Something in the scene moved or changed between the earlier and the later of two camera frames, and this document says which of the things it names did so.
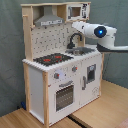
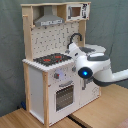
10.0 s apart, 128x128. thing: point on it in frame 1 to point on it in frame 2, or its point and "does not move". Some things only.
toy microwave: [78, 11] does not move
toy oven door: [63, 99] does not move
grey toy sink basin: [80, 51] does not move
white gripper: [80, 26] to [75, 52]
